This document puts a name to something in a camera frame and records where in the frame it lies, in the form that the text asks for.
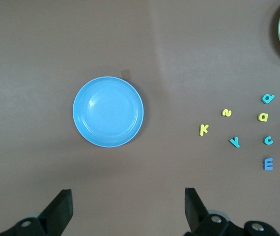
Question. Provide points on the brown tape patch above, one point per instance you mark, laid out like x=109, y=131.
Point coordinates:
x=126, y=74

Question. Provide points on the teal letter C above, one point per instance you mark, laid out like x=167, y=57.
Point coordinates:
x=265, y=140

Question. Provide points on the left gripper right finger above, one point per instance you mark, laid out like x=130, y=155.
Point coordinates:
x=196, y=216

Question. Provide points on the brown table mat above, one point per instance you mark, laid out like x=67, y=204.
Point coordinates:
x=32, y=73

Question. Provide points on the yellow letter N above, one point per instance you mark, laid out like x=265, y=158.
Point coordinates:
x=226, y=112

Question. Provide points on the teal letter A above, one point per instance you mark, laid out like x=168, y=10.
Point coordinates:
x=271, y=97

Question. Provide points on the blue plate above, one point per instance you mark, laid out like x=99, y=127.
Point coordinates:
x=108, y=111

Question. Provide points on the yellow letter K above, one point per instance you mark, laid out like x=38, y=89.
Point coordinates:
x=202, y=130

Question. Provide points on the yellow letter A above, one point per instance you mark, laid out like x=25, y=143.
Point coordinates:
x=266, y=117

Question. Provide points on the blue letter E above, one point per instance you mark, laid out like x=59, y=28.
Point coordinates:
x=265, y=164

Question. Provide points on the teal letter Y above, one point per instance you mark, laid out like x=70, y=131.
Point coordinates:
x=235, y=143

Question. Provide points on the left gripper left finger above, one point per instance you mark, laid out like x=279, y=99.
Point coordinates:
x=54, y=216

